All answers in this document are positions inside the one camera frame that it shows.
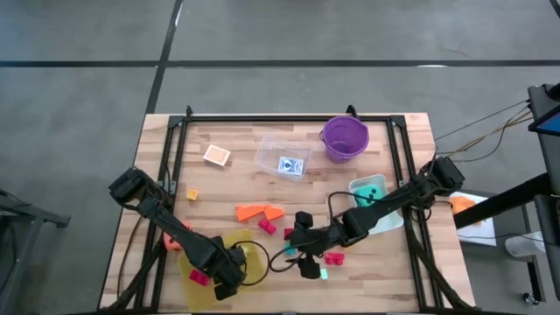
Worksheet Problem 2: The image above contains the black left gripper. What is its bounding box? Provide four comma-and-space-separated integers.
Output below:
201, 244, 249, 302

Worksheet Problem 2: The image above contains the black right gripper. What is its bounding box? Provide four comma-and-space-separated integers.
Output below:
288, 210, 351, 280

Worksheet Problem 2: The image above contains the large red-pink block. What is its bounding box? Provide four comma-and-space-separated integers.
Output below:
188, 269, 211, 288

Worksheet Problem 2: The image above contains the yellow translucent plastic bin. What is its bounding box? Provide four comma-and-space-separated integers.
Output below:
177, 229, 267, 312

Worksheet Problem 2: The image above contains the orange foam die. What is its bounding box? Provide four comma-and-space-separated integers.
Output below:
163, 221, 193, 253

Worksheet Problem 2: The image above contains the teal foam die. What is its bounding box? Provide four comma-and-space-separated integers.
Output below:
353, 183, 382, 207

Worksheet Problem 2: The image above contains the white plastic bin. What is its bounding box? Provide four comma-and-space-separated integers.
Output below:
348, 173, 404, 236

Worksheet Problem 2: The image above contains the clear plastic container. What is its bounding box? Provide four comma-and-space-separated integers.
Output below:
253, 136, 313, 182

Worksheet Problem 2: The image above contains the red-pink stepped block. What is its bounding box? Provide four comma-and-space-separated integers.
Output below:
257, 217, 278, 236

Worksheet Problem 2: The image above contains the small orange sloped block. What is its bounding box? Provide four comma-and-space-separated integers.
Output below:
262, 204, 286, 222

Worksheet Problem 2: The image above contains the large orange sloped block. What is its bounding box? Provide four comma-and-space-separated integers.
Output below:
234, 204, 266, 223

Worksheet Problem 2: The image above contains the purple monster face bucket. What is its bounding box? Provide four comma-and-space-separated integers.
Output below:
321, 115, 370, 165

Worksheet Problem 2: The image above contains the orange object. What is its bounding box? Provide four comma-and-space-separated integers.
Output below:
450, 195, 481, 227

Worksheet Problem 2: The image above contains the white paper sheet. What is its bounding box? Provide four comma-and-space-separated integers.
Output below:
448, 191, 498, 248

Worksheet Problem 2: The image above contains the black equipment stand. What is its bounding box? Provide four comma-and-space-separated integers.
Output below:
452, 82, 560, 303

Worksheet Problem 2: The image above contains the grey metal stand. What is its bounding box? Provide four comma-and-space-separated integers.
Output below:
0, 187, 71, 315

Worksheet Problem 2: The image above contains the white plastic object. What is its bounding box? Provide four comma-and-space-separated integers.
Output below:
505, 231, 548, 258

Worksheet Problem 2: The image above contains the blue tablet screen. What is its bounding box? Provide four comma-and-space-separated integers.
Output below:
528, 104, 560, 137

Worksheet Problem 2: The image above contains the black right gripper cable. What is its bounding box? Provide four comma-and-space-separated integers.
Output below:
268, 190, 397, 275

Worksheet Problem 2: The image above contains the brown cable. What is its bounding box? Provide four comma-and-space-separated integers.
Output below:
115, 213, 148, 301

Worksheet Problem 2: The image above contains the black aluminium table frame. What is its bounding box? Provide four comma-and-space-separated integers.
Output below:
104, 104, 472, 314

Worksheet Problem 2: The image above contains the thin tan cable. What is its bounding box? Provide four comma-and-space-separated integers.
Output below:
432, 99, 533, 163

